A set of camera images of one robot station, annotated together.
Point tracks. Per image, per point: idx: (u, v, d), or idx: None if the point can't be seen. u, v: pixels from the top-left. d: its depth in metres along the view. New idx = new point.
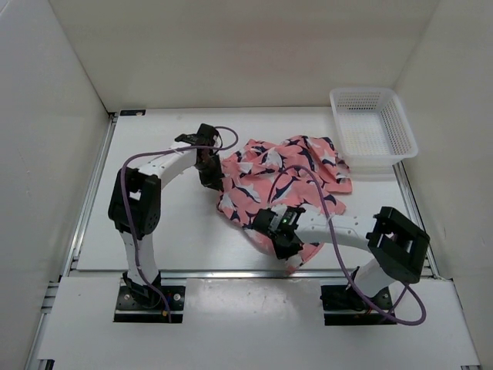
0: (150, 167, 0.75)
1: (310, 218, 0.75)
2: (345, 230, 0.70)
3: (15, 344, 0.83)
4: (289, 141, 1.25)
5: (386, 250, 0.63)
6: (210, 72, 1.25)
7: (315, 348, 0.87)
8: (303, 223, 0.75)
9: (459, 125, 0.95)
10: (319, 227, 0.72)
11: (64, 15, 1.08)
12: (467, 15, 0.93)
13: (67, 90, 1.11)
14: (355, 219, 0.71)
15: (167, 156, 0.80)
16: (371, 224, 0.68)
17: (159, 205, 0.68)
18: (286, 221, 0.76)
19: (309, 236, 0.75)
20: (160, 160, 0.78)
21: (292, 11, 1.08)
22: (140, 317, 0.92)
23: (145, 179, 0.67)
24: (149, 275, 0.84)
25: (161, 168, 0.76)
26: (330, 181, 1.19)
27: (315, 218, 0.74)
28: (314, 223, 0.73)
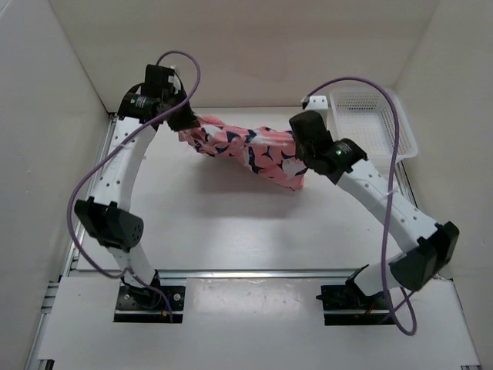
0: (105, 189, 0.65)
1: (368, 173, 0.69)
2: (400, 217, 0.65)
3: (15, 344, 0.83)
4: None
5: (423, 263, 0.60)
6: (210, 72, 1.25)
7: (316, 348, 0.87)
8: (358, 174, 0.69)
9: (459, 125, 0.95)
10: (373, 191, 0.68)
11: (64, 15, 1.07)
12: (467, 15, 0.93)
13: (67, 89, 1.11)
14: (414, 214, 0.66)
15: (116, 161, 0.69)
16: (428, 230, 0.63)
17: (131, 218, 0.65)
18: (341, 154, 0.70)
19: (356, 189, 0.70)
20: (112, 173, 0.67)
21: (292, 10, 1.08)
22: (142, 317, 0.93)
23: (104, 211, 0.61)
24: (147, 277, 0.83)
25: (117, 185, 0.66)
26: None
27: (373, 176, 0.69)
28: (370, 180, 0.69)
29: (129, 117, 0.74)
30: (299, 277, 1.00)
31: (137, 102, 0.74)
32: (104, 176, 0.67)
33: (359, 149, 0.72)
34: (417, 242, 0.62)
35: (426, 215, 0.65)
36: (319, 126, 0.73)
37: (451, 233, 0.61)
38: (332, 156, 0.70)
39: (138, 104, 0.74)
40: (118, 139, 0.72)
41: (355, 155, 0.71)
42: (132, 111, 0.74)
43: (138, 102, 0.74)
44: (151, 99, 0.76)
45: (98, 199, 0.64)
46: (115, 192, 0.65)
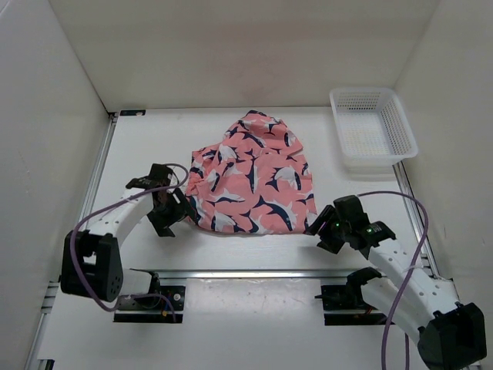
0: (102, 224, 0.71)
1: (394, 250, 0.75)
2: (418, 290, 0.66)
3: (15, 344, 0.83)
4: (229, 131, 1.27)
5: (439, 340, 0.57)
6: (210, 72, 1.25)
7: (314, 348, 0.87)
8: (384, 250, 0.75)
9: (459, 125, 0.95)
10: (396, 265, 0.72)
11: (64, 15, 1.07)
12: (467, 15, 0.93)
13: (67, 90, 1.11)
14: (435, 290, 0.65)
15: (119, 208, 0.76)
16: (447, 307, 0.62)
17: (118, 265, 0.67)
18: (370, 231, 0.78)
19: (380, 262, 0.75)
20: (113, 215, 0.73)
21: (292, 10, 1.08)
22: (141, 317, 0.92)
23: (98, 240, 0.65)
24: (143, 284, 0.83)
25: (115, 223, 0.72)
26: (283, 147, 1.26)
27: (397, 253, 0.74)
28: (394, 257, 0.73)
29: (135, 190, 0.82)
30: (299, 277, 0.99)
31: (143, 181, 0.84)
32: (105, 217, 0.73)
33: (389, 229, 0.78)
34: (434, 316, 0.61)
35: (447, 294, 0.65)
36: (358, 206, 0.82)
37: (475, 315, 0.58)
38: (363, 233, 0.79)
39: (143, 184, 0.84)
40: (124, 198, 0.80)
41: (386, 236, 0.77)
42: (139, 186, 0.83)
43: (144, 182, 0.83)
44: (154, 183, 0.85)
45: (95, 230, 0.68)
46: (112, 227, 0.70)
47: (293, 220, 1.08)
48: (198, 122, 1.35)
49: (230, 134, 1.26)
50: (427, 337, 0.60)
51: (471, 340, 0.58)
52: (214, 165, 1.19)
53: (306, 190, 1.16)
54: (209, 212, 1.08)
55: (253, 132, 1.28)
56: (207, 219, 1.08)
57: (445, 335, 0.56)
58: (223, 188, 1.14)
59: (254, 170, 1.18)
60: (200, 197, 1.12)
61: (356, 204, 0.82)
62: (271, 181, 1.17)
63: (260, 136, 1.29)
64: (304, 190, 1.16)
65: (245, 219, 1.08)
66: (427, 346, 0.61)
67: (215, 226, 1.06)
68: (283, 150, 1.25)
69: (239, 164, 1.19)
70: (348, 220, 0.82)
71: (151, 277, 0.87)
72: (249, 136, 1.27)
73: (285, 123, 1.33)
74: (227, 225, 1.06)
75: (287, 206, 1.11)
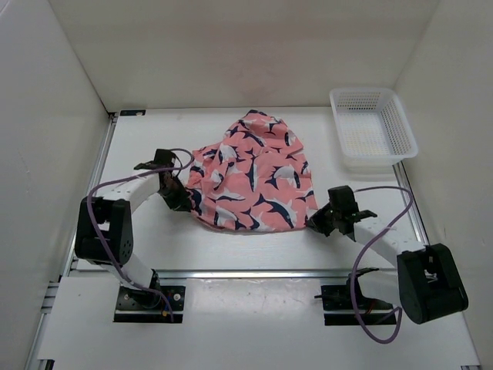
0: (115, 193, 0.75)
1: (372, 220, 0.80)
2: (390, 240, 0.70)
3: (15, 344, 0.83)
4: (229, 131, 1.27)
5: (410, 274, 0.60)
6: (210, 72, 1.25)
7: (315, 349, 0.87)
8: (364, 223, 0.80)
9: (460, 124, 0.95)
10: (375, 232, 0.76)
11: (64, 15, 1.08)
12: (467, 15, 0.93)
13: (67, 90, 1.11)
14: (406, 240, 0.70)
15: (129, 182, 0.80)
16: (414, 248, 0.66)
17: (129, 230, 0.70)
18: (356, 215, 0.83)
19: (363, 234, 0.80)
20: (124, 186, 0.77)
21: (291, 10, 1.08)
22: (140, 317, 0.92)
23: (112, 203, 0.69)
24: (145, 279, 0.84)
25: (127, 193, 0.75)
26: (283, 146, 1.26)
27: (376, 223, 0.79)
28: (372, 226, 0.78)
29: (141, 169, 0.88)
30: (299, 277, 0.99)
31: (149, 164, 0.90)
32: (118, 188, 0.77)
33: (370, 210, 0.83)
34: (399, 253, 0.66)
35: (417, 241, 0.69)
36: (350, 196, 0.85)
37: (443, 254, 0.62)
38: (350, 218, 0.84)
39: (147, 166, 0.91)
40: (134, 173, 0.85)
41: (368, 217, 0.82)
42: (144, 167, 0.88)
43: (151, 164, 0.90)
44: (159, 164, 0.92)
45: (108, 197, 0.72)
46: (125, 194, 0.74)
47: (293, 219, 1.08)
48: (198, 123, 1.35)
49: (231, 134, 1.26)
50: (402, 282, 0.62)
51: (446, 282, 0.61)
52: (215, 164, 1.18)
53: (305, 187, 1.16)
54: (212, 209, 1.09)
55: (253, 132, 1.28)
56: (209, 216, 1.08)
57: (413, 267, 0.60)
58: (225, 185, 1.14)
59: (255, 168, 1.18)
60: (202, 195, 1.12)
61: (347, 193, 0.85)
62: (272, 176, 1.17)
63: (260, 134, 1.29)
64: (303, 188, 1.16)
65: (246, 216, 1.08)
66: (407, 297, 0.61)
67: (217, 223, 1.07)
68: (283, 149, 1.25)
69: (241, 163, 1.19)
70: (340, 208, 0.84)
71: (152, 276, 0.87)
72: (250, 133, 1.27)
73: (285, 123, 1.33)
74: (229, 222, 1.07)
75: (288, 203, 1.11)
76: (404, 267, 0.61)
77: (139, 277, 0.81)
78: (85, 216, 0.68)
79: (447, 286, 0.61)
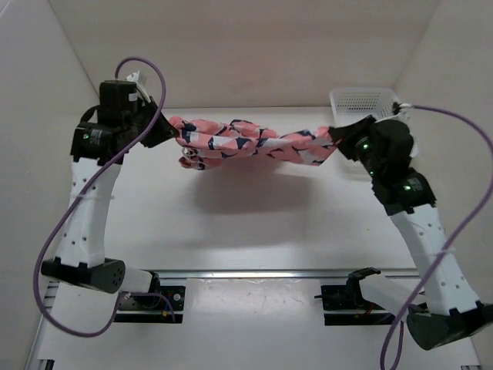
0: (70, 247, 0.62)
1: (428, 221, 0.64)
2: (441, 280, 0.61)
3: (15, 344, 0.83)
4: None
5: (447, 336, 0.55)
6: (210, 72, 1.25)
7: (315, 349, 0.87)
8: (418, 219, 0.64)
9: (459, 124, 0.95)
10: (427, 243, 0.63)
11: (64, 15, 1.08)
12: (466, 15, 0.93)
13: (67, 89, 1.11)
14: (458, 284, 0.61)
15: (78, 217, 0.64)
16: (467, 307, 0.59)
17: (106, 273, 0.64)
18: (410, 188, 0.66)
19: (407, 230, 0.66)
20: (76, 230, 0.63)
21: (290, 10, 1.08)
22: (141, 317, 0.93)
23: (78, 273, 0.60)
24: (143, 284, 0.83)
25: (83, 240, 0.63)
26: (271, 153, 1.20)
27: (431, 225, 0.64)
28: (427, 230, 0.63)
29: (85, 159, 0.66)
30: (299, 277, 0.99)
31: (92, 138, 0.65)
32: (70, 233, 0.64)
33: (429, 191, 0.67)
34: (448, 312, 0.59)
35: (470, 288, 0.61)
36: (407, 150, 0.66)
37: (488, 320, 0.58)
38: (398, 187, 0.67)
39: (92, 139, 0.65)
40: (78, 185, 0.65)
41: (425, 201, 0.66)
42: (86, 155, 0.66)
43: (93, 136, 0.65)
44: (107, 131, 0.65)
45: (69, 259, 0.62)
46: (82, 250, 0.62)
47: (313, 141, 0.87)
48: None
49: None
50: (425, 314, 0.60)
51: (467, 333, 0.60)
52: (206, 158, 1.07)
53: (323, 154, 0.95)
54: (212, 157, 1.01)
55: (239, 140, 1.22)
56: (202, 141, 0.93)
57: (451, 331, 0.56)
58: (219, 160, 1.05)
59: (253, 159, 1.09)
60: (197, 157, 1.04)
61: (406, 146, 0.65)
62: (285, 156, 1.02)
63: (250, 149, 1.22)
64: (321, 155, 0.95)
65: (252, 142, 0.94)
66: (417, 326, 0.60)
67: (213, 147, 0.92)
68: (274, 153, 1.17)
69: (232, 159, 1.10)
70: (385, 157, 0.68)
71: (151, 277, 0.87)
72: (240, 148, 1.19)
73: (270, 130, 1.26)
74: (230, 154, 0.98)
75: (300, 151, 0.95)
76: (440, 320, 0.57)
77: (136, 285, 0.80)
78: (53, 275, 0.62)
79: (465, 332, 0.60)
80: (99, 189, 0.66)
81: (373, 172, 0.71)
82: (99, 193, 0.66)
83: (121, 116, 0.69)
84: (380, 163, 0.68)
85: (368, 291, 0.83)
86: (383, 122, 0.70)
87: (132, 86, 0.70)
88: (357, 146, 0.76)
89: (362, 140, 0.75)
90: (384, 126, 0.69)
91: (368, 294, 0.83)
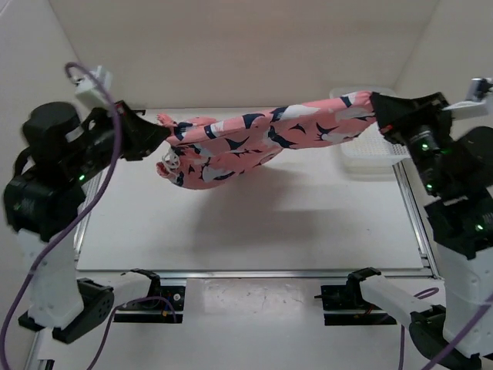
0: (38, 313, 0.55)
1: (486, 269, 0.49)
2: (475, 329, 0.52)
3: (15, 344, 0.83)
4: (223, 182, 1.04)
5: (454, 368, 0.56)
6: (210, 72, 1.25)
7: (315, 350, 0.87)
8: (477, 267, 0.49)
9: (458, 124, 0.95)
10: (474, 292, 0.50)
11: (64, 15, 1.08)
12: (467, 15, 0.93)
13: (67, 89, 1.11)
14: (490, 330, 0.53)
15: (37, 286, 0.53)
16: (488, 350, 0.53)
17: (88, 317, 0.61)
18: (482, 227, 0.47)
19: (450, 260, 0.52)
20: (40, 300, 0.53)
21: (290, 10, 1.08)
22: (141, 317, 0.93)
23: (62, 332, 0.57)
24: (141, 288, 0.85)
25: (50, 311, 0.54)
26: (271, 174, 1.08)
27: (488, 273, 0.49)
28: (480, 280, 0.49)
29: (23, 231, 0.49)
30: (299, 277, 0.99)
31: (23, 210, 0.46)
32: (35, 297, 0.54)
33: None
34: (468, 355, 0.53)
35: None
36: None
37: None
38: (470, 224, 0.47)
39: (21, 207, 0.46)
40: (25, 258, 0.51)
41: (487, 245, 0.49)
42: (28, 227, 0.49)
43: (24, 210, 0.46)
44: (36, 196, 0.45)
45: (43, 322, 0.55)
46: (51, 321, 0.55)
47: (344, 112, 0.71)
48: None
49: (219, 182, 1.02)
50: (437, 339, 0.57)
51: None
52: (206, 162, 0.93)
53: (357, 127, 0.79)
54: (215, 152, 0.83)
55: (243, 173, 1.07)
56: (197, 130, 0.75)
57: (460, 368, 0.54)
58: (221, 162, 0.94)
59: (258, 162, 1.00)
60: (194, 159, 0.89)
61: None
62: (309, 142, 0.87)
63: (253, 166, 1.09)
64: (354, 129, 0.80)
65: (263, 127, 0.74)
66: (425, 342, 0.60)
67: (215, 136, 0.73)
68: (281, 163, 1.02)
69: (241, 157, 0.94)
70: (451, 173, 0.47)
71: (149, 280, 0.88)
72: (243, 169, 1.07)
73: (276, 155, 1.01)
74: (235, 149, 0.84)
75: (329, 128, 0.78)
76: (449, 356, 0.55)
77: (134, 292, 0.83)
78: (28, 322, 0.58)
79: None
80: (51, 260, 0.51)
81: (430, 186, 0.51)
82: (50, 266, 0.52)
83: (60, 170, 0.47)
84: (440, 180, 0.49)
85: (370, 297, 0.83)
86: (476, 131, 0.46)
87: (71, 123, 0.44)
88: (412, 139, 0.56)
89: (424, 136, 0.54)
90: (479, 136, 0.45)
91: (370, 298, 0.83)
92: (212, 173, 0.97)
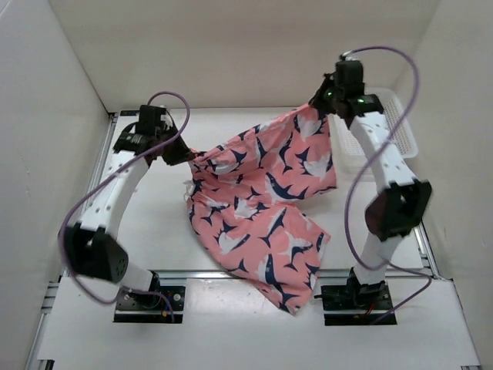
0: (92, 213, 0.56)
1: (376, 122, 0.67)
2: (384, 162, 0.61)
3: (15, 344, 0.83)
4: (242, 267, 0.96)
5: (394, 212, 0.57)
6: (210, 72, 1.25)
7: (316, 350, 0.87)
8: (367, 119, 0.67)
9: (458, 126, 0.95)
10: (373, 137, 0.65)
11: (65, 15, 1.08)
12: (466, 15, 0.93)
13: (67, 89, 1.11)
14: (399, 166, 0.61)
15: (107, 188, 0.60)
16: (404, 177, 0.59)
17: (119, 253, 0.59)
18: (363, 101, 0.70)
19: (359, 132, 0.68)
20: (99, 201, 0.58)
21: (290, 10, 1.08)
22: (140, 317, 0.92)
23: (92, 234, 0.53)
24: (144, 281, 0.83)
25: (106, 211, 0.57)
26: (296, 257, 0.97)
27: (380, 126, 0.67)
28: (374, 129, 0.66)
29: (122, 153, 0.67)
30: None
31: (133, 140, 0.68)
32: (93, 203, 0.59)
33: (380, 105, 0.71)
34: (390, 184, 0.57)
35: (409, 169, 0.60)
36: (362, 72, 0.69)
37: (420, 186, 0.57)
38: (355, 102, 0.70)
39: (134, 141, 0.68)
40: (112, 168, 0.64)
41: (376, 108, 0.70)
42: (129, 148, 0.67)
43: (134, 141, 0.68)
44: (147, 139, 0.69)
45: (85, 222, 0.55)
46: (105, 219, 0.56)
47: (302, 124, 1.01)
48: (199, 122, 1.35)
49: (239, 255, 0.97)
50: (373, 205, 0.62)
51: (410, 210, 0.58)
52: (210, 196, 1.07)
53: (324, 146, 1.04)
54: (230, 200, 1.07)
55: (274, 267, 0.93)
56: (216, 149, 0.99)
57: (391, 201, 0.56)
58: (239, 226, 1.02)
59: (272, 231, 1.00)
60: (207, 203, 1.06)
61: (359, 69, 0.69)
62: (300, 178, 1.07)
63: (290, 294, 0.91)
64: (321, 152, 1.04)
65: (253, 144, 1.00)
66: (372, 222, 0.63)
67: (223, 147, 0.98)
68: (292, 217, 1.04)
69: (246, 205, 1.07)
70: (343, 85, 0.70)
71: (152, 274, 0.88)
72: (280, 289, 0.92)
73: (300, 237, 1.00)
74: (244, 194, 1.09)
75: (303, 151, 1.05)
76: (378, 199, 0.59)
77: (137, 283, 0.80)
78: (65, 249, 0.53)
79: (409, 212, 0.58)
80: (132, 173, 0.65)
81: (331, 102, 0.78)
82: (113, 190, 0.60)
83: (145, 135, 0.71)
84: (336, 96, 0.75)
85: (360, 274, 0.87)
86: (355, 64, 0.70)
87: (159, 111, 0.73)
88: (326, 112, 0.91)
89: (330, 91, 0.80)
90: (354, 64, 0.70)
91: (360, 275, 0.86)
92: (228, 245, 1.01)
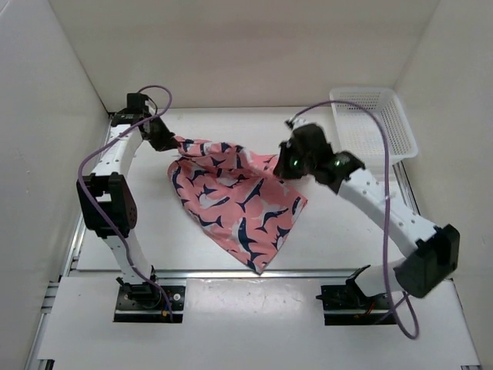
0: (105, 166, 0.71)
1: (366, 179, 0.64)
2: (397, 220, 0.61)
3: (15, 344, 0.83)
4: (218, 220, 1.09)
5: (432, 270, 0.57)
6: (210, 72, 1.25)
7: (315, 350, 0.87)
8: (356, 182, 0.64)
9: (458, 125, 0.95)
10: (370, 197, 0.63)
11: (65, 15, 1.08)
12: (466, 15, 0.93)
13: (67, 89, 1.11)
14: (413, 218, 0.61)
15: (114, 147, 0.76)
16: (426, 233, 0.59)
17: (129, 197, 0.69)
18: (340, 163, 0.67)
19: (353, 196, 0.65)
20: (111, 156, 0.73)
21: (290, 10, 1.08)
22: (140, 317, 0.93)
23: (108, 180, 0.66)
24: (145, 268, 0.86)
25: (116, 162, 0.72)
26: (268, 220, 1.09)
27: (370, 183, 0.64)
28: (368, 188, 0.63)
29: (121, 126, 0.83)
30: (298, 277, 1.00)
31: (127, 117, 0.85)
32: (104, 159, 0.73)
33: (357, 159, 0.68)
34: (415, 245, 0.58)
35: (424, 219, 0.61)
36: (323, 137, 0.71)
37: (451, 236, 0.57)
38: (333, 166, 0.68)
39: (128, 118, 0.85)
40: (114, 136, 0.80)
41: (356, 167, 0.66)
42: (124, 122, 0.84)
43: (128, 117, 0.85)
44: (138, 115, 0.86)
45: (100, 173, 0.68)
46: (115, 166, 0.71)
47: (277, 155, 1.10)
48: (198, 122, 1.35)
49: (216, 212, 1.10)
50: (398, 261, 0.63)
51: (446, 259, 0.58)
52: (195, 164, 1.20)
53: None
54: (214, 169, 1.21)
55: (246, 223, 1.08)
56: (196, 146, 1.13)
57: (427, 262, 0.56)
58: (218, 190, 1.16)
59: (249, 199, 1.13)
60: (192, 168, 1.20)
61: (320, 132, 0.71)
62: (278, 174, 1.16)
63: (259, 250, 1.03)
64: None
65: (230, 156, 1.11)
66: (408, 281, 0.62)
67: (205, 153, 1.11)
68: (267, 190, 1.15)
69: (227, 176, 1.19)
70: (311, 151, 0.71)
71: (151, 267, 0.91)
72: (248, 247, 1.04)
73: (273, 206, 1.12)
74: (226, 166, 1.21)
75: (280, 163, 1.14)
76: (415, 261, 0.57)
77: (140, 265, 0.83)
78: (83, 196, 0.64)
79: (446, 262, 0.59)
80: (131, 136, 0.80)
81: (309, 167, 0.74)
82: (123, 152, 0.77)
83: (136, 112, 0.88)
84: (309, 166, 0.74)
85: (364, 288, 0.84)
86: (314, 132, 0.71)
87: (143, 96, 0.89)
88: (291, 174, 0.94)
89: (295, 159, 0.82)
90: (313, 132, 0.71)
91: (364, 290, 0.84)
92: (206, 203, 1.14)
